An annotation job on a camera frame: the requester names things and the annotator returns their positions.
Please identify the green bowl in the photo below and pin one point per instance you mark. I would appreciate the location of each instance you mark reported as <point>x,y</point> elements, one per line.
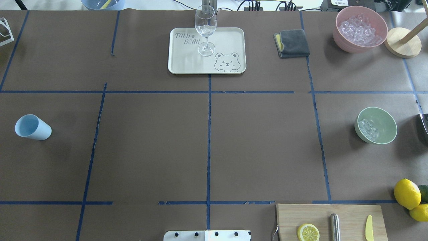
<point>382,120</point>

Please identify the light blue plastic cup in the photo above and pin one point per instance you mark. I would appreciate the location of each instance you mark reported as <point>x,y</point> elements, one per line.
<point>32,127</point>

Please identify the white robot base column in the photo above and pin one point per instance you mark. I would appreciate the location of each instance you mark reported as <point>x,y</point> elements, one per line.
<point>208,235</point>

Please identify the ice cubes in bowl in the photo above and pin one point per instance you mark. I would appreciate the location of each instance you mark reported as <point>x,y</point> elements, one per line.
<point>368,129</point>

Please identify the blue bowl with fork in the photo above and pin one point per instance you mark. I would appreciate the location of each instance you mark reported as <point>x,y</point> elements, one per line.
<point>103,4</point>

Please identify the pink bowl with ice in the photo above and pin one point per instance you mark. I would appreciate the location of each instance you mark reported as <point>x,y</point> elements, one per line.
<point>358,29</point>

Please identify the wine glass on tray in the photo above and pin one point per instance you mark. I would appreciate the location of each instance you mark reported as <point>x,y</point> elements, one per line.
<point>205,25</point>

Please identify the grey folded cloth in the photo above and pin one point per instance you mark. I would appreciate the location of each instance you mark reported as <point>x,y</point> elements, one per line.
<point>291,43</point>

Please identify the half lemon slice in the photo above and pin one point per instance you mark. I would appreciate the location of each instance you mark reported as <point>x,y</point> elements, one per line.
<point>308,232</point>

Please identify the wooden cutting board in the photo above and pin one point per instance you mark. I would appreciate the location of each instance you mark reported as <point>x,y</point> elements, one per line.
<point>351,220</point>

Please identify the yellow plastic knife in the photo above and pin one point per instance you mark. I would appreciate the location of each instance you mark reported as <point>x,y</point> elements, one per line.
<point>369,228</point>

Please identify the wooden paper towel stand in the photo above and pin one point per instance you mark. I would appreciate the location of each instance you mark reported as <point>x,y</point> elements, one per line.
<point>403,42</point>

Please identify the yellow lemon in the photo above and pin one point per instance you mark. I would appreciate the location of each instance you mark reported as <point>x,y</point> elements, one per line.
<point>407,194</point>
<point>420,213</point>

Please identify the green avocado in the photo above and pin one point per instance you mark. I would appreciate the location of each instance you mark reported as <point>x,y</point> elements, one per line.
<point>423,189</point>

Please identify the steel knife handle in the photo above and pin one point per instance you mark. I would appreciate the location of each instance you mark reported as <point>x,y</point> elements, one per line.
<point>335,227</point>

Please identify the white wire cup rack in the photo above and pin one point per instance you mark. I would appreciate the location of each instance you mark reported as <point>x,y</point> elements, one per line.
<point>6,35</point>

